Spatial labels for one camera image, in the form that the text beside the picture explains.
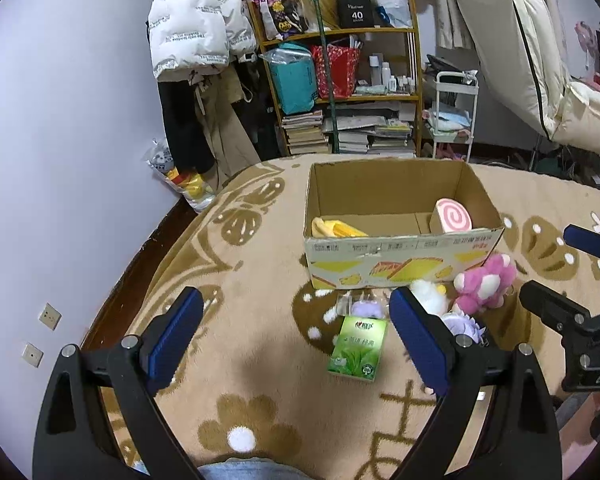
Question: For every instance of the blond wig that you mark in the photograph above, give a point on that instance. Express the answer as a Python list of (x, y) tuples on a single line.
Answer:
[(317, 5)]

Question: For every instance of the black cartoon print bag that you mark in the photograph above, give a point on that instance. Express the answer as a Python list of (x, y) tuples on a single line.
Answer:
[(280, 5)]

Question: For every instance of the purple flower plush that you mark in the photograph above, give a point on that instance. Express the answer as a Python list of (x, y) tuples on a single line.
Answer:
[(462, 326)]

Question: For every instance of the beige flower patterned blanket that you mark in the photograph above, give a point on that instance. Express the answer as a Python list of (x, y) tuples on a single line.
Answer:
[(260, 270)]

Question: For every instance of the pink swirl roll plush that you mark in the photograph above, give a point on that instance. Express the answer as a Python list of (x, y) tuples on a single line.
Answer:
[(453, 215)]

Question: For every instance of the pink desk fan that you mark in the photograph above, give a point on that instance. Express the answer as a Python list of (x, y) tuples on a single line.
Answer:
[(586, 37)]

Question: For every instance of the stacks of books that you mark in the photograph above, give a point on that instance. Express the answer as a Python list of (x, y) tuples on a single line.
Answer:
[(350, 132)]

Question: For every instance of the pink plush toy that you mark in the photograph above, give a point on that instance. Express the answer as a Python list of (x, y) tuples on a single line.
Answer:
[(485, 282)]

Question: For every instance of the white fluffy plush toy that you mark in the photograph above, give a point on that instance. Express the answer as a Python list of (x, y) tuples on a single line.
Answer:
[(430, 297)]

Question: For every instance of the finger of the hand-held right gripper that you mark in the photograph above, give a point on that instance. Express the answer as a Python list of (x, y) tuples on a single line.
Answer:
[(547, 305), (585, 240)]

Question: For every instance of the white trolley cart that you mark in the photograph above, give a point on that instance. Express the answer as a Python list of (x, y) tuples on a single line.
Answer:
[(452, 110)]

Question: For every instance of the wooden shelf rack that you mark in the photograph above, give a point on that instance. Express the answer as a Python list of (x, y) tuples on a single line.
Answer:
[(345, 35)]

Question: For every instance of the white puffer jacket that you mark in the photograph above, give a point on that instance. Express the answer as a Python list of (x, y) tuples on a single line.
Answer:
[(195, 20)]

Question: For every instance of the teal shopping bag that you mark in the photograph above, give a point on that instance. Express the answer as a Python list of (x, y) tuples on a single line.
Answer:
[(294, 80)]

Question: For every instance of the yellow plush toy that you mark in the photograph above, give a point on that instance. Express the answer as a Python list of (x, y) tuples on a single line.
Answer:
[(337, 229)]

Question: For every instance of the small purple plush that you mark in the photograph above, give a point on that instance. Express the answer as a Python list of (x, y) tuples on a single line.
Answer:
[(365, 307)]

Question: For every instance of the red patterned bag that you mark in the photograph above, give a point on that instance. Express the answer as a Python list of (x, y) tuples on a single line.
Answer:
[(337, 70)]

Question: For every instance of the white wall socket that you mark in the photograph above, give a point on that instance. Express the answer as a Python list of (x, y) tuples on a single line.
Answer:
[(49, 316), (32, 355)]

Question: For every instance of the green tissue pack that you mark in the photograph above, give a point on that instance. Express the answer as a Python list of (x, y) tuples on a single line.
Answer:
[(359, 347)]

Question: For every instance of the clear bag of toys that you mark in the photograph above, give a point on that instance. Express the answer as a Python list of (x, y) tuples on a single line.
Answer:
[(180, 177)]

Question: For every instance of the black box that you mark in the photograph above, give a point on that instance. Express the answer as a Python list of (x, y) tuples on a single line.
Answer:
[(355, 10)]

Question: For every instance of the printed cardboard box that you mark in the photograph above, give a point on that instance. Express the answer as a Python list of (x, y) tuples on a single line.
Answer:
[(405, 260)]

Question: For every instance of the black hanging trousers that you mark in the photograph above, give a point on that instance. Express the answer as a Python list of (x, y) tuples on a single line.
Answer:
[(182, 125)]

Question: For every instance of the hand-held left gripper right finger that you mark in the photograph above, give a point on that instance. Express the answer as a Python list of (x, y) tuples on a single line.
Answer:
[(420, 340)]

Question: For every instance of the beige hanging coat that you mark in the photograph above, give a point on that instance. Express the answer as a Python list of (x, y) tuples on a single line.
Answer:
[(225, 120)]

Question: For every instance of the green pole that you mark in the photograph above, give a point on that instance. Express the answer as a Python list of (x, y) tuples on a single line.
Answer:
[(326, 65)]

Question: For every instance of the cream folded mattress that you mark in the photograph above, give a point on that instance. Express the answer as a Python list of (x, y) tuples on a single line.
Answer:
[(525, 45)]

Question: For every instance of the person's jeans leg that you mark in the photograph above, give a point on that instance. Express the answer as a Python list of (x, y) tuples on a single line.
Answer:
[(250, 472)]

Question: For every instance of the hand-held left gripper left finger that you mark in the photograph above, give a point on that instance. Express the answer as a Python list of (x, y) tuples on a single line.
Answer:
[(177, 332)]

